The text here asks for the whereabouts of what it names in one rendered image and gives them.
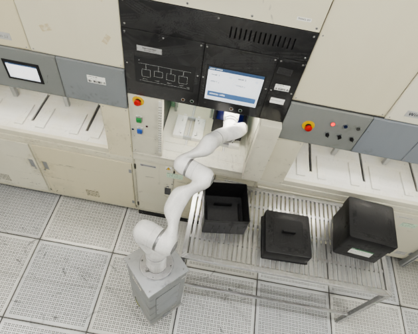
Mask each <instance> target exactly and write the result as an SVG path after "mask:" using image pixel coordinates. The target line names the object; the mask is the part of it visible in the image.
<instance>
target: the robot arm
mask: <svg viewBox="0 0 418 334"><path fill-rule="evenodd" d="M239 117H240V114H236V113H229V112H225V111H224V121H223V127H222V128H219V129H216V130H215V131H212V132H211V133H208V134H207V135H205V136H204V137H203V138H202V139H201V140H200V142H199V143H198V145H197V146H196V147H195V148H193V149H192V150H190V151H188V152H185V153H183V154H181V155H179V156H177V157H176V159H175V160H174V163H173V166H174V169H175V170H176V171H177V172H178V173H179V174H181V175H183V176H184V177H186V178H188V179H190V180H192V181H191V183H189V184H187V185H184V186H179V187H176V188H175V189H174V190H173V191H172V192H171V194H170V196H169V197H168V199H167V201H166V203H165V206H164V214H165V217H166V219H167V223H168V226H167V228H166V229H165V228H163V227H161V226H160V225H158V224H156V223H154V222H152V221H150V220H147V219H143V220H140V221H139V222H138V223H136V225H135V226H134V228H133V238H134V240H135V242H136V243H137V244H138V245H139V247H140V248H141V249H142V250H143V251H144V252H145V254H144V255H143V256H142V258H141V261H140V268H141V271H142V273H143V275H144V276H145V277H147V278H148V279H151V280H161V279H163V278H165V277H166V276H168V275H169V274H170V272H171V270H172V268H173V259H172V257H171V254H173V252H174V251H175V250H176V247H177V244H178V225H179V221H180V217H181V215H182V212H183V211H184V208H185V207H186V205H187V203H188V201H189V200H190V198H191V197H192V196H193V195H194V194H196V193H198V192H201V191H202V190H205V189H207V188H209V187H210V186H211V185H212V183H213V181H214V173H213V171H212V170H211V169H209V168H208V167H207V166H205V165H203V164H201V163H199V162H197V161H195V160H194V159H195V158H200V157H205V156H208V155H210V154H212V153H213V152H214V151H215V150H216V149H217V148H218V147H219V146H221V145H222V144H224V143H225V142H226V143H231V142H234V140H235V139H238V138H241V137H242V136H244V135H245V134H246V133H247V125H246V124H245V123H238V120H239Z"/></svg>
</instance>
